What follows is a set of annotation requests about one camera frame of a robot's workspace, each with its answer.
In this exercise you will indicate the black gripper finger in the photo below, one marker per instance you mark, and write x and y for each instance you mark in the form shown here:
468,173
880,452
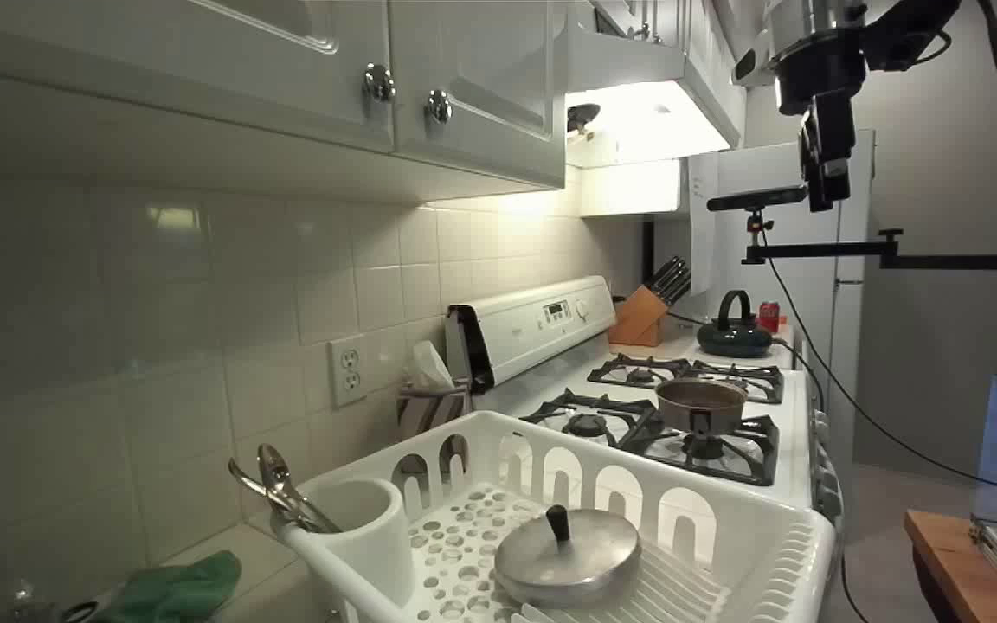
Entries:
816,179
841,173

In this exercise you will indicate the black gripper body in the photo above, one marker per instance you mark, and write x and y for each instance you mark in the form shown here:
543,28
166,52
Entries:
826,88

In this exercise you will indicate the silver metal spoons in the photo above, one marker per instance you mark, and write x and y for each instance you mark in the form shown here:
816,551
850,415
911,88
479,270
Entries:
254,481

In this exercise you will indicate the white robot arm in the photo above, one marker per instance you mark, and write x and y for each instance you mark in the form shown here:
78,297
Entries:
793,28

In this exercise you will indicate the white plastic dish rack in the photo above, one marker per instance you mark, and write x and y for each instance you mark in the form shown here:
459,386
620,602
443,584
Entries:
741,556

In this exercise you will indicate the white cabinet above hood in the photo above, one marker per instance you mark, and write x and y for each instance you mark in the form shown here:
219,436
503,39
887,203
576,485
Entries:
708,55

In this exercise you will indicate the red can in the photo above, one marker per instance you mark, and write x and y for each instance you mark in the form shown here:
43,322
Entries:
771,317

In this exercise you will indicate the white refrigerator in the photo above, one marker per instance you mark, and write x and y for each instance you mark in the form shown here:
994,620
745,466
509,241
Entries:
845,348

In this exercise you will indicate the black kettle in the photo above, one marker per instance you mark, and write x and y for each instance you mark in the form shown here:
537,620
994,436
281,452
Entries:
734,332

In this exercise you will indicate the white range hood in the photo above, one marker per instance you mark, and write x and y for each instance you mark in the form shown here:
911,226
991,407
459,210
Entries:
650,121

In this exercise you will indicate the black stove grate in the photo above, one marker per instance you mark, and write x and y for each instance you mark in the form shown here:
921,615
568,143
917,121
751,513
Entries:
730,453
741,378

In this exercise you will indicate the wooden knife block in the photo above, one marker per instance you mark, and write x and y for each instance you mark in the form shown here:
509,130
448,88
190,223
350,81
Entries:
643,321

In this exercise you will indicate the brown metal pan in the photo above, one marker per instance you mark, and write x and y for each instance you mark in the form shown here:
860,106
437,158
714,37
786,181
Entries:
700,404

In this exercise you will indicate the white gas stove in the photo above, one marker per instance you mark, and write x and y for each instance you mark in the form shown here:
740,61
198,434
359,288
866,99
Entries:
536,329

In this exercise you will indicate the white cabinet door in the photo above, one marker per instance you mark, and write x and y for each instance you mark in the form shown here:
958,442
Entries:
475,81
175,47

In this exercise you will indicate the round metal cabinet knob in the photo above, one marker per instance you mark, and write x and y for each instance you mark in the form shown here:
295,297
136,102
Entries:
379,81
437,106

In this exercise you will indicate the wooden table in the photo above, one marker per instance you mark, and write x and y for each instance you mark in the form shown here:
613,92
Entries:
955,572

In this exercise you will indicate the metal pot lid black knob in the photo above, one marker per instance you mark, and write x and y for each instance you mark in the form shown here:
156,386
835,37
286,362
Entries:
568,562

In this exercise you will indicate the slim silver metal utensil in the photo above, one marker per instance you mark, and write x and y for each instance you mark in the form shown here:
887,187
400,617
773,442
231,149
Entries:
313,513

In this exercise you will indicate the silver metal spoon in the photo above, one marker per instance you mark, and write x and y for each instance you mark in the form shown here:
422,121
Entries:
273,466

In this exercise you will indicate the green cloth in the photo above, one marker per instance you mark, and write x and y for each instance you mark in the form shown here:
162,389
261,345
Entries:
175,588

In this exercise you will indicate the small black pan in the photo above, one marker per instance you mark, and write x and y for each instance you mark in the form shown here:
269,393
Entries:
80,611

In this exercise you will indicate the black bar camera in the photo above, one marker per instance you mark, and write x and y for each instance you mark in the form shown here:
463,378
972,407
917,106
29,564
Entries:
756,198

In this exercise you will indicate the black camera boom stand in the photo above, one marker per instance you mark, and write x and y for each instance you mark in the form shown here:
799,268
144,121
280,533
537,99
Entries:
935,262

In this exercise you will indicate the white wall outlet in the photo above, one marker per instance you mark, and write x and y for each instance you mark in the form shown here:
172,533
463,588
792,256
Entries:
348,368

